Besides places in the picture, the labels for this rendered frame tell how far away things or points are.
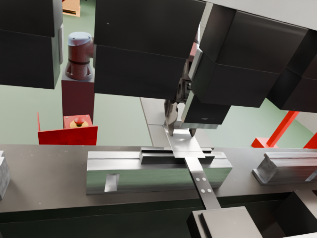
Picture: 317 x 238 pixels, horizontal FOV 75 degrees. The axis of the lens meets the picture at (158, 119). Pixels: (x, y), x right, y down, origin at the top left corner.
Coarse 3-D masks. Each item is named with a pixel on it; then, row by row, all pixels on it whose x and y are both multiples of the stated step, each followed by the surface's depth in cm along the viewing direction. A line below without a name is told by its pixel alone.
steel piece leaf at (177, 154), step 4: (176, 152) 53; (180, 152) 53; (184, 152) 54; (188, 152) 54; (192, 152) 55; (196, 152) 55; (200, 152) 55; (176, 156) 52; (180, 156) 52; (184, 156) 52; (188, 156) 53; (192, 156) 53; (196, 156) 54; (200, 156) 54; (204, 156) 54
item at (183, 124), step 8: (192, 96) 43; (192, 104) 44; (200, 104) 44; (208, 104) 45; (216, 104) 45; (184, 112) 46; (192, 112) 45; (200, 112) 46; (208, 112) 46; (216, 112) 47; (224, 112) 47; (184, 120) 46; (192, 120) 47; (200, 120) 47; (208, 120) 48; (216, 120) 48; (200, 128) 50; (208, 128) 51; (216, 128) 51
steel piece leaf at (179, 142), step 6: (180, 120) 62; (174, 126) 62; (168, 132) 59; (174, 132) 60; (180, 132) 60; (186, 132) 61; (168, 138) 57; (174, 138) 57; (180, 138) 58; (186, 138) 59; (192, 138) 59; (174, 144) 55; (180, 144) 56; (186, 144) 56; (192, 144) 57; (198, 144) 58; (174, 150) 53; (180, 150) 54; (186, 150) 55; (192, 150) 55; (198, 150) 56
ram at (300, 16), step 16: (208, 0) 29; (224, 0) 30; (240, 0) 30; (256, 0) 31; (272, 0) 31; (288, 0) 32; (304, 0) 32; (272, 16) 33; (288, 16) 33; (304, 16) 34
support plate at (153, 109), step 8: (144, 104) 68; (152, 104) 70; (160, 104) 71; (144, 112) 65; (152, 112) 66; (160, 112) 67; (152, 120) 62; (160, 120) 63; (152, 128) 59; (160, 128) 60; (152, 136) 56; (160, 136) 57; (200, 136) 61; (152, 144) 54; (160, 144) 54; (168, 144) 55; (200, 144) 58; (208, 144) 59
